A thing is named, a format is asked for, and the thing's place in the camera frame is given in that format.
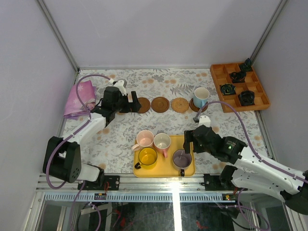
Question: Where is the yellow plastic tray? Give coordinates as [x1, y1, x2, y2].
[133, 135, 184, 178]

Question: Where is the brown wooden coaster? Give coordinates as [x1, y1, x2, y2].
[151, 97, 169, 113]
[189, 98, 208, 112]
[138, 97, 151, 114]

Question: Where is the pink purple folded cloth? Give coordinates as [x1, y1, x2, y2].
[64, 80, 96, 118]

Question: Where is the yellow mug black handle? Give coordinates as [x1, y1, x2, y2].
[134, 147, 158, 169]

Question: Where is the black part top compartment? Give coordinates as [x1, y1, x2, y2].
[239, 58, 252, 72]

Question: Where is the purple mug black handle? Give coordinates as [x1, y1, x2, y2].
[172, 149, 192, 177]

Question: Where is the orange compartment tray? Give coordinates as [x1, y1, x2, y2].
[210, 63, 270, 112]

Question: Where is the black yellow part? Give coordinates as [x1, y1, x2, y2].
[220, 83, 236, 96]

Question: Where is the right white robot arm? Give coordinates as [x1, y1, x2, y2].
[183, 125, 308, 215]

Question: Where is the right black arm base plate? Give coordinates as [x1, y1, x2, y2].
[201, 174, 234, 191]

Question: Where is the black part compartment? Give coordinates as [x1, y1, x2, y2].
[239, 58, 252, 72]
[229, 71, 246, 83]
[238, 90, 255, 106]

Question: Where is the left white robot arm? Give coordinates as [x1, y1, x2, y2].
[42, 87, 141, 190]

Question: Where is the aluminium front rail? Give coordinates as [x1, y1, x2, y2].
[36, 172, 284, 193]

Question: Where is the light pink mug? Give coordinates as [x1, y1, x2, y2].
[131, 130, 154, 152]

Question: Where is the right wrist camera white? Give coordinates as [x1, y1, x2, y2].
[198, 115, 211, 127]

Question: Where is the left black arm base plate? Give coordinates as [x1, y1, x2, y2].
[83, 175, 120, 191]

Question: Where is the white mug pink handle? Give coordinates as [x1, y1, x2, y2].
[154, 133, 171, 158]

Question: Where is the light blue mug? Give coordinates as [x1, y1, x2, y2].
[193, 87, 210, 108]

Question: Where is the black part lower compartment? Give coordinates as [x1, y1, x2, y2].
[238, 90, 255, 106]

